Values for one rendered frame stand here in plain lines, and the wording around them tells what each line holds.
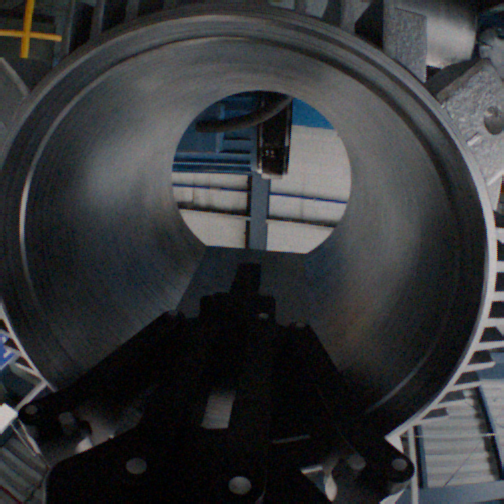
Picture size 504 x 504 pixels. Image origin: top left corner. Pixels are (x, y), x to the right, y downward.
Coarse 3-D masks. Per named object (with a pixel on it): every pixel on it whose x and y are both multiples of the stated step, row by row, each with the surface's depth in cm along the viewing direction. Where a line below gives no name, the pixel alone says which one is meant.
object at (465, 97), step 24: (0, 72) 6; (24, 72) 6; (456, 72) 5; (480, 72) 5; (0, 96) 6; (24, 96) 6; (456, 96) 5; (480, 96) 5; (0, 120) 6; (456, 120) 5; (480, 120) 5; (480, 144) 5; (480, 168) 6
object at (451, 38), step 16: (368, 0) 33; (400, 0) 31; (416, 0) 31; (432, 0) 30; (448, 0) 30; (464, 0) 29; (432, 16) 32; (448, 16) 31; (464, 16) 30; (432, 32) 33; (448, 32) 33; (464, 32) 32; (432, 48) 36; (448, 48) 35; (464, 48) 34; (432, 64) 38; (448, 64) 37
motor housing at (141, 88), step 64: (128, 0) 5; (192, 0) 6; (256, 0) 5; (384, 0) 5; (64, 64) 6; (128, 64) 7; (192, 64) 9; (256, 64) 10; (320, 64) 7; (384, 64) 5; (64, 128) 8; (128, 128) 14; (384, 128) 10; (448, 128) 5; (0, 192) 7; (64, 192) 11; (128, 192) 18; (384, 192) 16; (448, 192) 8; (0, 256) 8; (64, 256) 13; (128, 256) 18; (192, 256) 26; (320, 256) 26; (384, 256) 16; (448, 256) 9; (0, 320) 10; (64, 320) 12; (128, 320) 16; (320, 320) 19; (384, 320) 14; (448, 320) 9; (64, 384) 11; (384, 384) 11; (448, 384) 8
